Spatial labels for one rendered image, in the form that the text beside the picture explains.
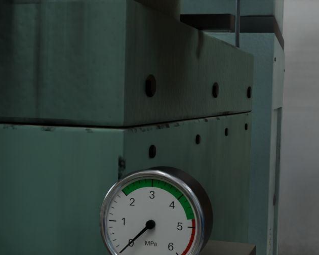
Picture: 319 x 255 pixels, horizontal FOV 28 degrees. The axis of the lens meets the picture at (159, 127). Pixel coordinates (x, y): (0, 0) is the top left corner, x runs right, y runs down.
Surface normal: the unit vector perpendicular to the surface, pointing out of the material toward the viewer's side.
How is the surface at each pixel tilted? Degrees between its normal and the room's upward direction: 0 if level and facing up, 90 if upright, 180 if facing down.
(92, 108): 90
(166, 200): 90
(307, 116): 90
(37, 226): 90
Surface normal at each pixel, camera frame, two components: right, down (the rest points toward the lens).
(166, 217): -0.29, 0.04
